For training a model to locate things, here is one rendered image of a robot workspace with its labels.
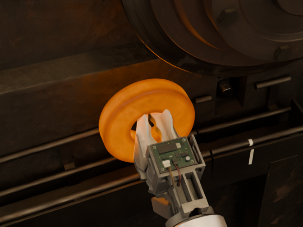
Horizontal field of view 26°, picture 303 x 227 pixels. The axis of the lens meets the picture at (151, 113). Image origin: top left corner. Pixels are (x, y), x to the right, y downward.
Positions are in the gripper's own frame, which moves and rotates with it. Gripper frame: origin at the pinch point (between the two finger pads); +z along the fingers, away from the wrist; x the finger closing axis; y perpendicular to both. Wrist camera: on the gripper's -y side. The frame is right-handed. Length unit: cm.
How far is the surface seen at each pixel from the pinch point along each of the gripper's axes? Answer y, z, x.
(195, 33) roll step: 18.0, 1.1, -5.6
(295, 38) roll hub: 18.7, -3.7, -18.5
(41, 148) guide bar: -12.1, 4.5, 16.5
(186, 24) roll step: 19.4, 1.9, -4.4
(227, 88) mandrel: -11.8, 7.5, -19.2
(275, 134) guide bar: -12.2, -3.7, -24.4
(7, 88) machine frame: -0.1, 10.1, 20.0
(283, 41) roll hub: 18.9, -3.8, -16.6
